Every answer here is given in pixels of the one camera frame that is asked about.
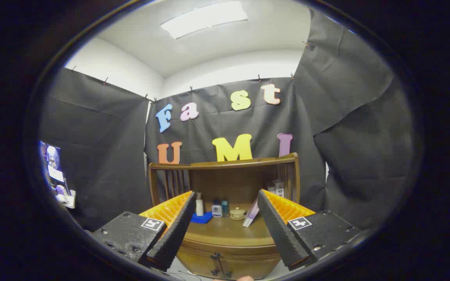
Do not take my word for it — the blue cloth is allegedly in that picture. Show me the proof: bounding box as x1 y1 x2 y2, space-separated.
191 211 213 224

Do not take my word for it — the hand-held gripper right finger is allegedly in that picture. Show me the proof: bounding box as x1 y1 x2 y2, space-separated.
257 189 362 271

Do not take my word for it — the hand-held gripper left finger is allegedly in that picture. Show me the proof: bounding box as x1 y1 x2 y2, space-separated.
91 190 197 272

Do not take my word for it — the wooden cabinet with slatted hutch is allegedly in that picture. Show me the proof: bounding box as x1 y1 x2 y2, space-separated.
148 152 301 280

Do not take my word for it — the purple white slim box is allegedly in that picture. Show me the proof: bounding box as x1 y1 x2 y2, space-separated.
243 197 261 228

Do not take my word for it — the ceiling light panel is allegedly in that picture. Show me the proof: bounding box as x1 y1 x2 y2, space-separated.
160 1 248 40

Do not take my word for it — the wooden drawer with black knob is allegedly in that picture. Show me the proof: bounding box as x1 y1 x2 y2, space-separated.
177 238 284 261

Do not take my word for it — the white printed card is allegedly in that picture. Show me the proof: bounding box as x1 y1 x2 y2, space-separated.
47 166 65 183

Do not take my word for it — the black backdrop cloth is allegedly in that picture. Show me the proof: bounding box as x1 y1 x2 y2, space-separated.
39 8 415 235

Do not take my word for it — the wooden countertop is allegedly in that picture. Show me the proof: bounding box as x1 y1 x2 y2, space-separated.
184 211 278 247

